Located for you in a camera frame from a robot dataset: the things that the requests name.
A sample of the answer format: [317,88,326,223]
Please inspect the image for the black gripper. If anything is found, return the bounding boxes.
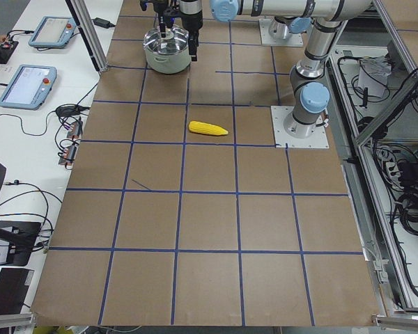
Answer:
[139,1,202,61]

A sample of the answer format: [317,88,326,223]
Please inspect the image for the pale green cooking pot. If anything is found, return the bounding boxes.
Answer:
[143,25,191,74]

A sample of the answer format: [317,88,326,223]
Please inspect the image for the lower blue teach pendant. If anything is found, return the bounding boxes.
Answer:
[0,64,57,110]

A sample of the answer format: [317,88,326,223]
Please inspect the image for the black cable bundle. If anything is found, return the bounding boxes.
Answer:
[348,55,418,314]

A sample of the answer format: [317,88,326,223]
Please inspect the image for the black electronics box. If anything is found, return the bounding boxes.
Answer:
[0,40,19,64]

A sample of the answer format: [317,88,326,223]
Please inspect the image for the black monitor stand base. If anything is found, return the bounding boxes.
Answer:
[0,221,41,267]

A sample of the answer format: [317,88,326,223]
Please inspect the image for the small circuit board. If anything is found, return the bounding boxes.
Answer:
[58,145,77,167]

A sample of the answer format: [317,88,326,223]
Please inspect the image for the aluminium frame post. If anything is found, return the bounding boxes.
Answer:
[65,0,108,73]

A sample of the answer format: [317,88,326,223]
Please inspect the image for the black power adapter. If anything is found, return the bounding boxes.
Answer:
[93,17,115,29]

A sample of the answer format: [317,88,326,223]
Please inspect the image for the yellow corn cob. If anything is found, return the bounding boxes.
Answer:
[188,120,229,136]

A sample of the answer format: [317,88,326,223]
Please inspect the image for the upper blue teach pendant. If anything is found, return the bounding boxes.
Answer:
[28,16,77,49]

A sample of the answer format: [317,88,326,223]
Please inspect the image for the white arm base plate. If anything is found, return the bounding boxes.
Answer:
[258,17,310,47]
[270,106,330,150]

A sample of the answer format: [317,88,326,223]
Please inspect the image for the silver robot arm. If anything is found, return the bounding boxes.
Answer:
[284,18,343,139]
[151,0,371,61]

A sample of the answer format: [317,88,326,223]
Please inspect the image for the blue teach pendant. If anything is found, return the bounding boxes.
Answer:
[0,64,57,110]
[28,16,77,49]

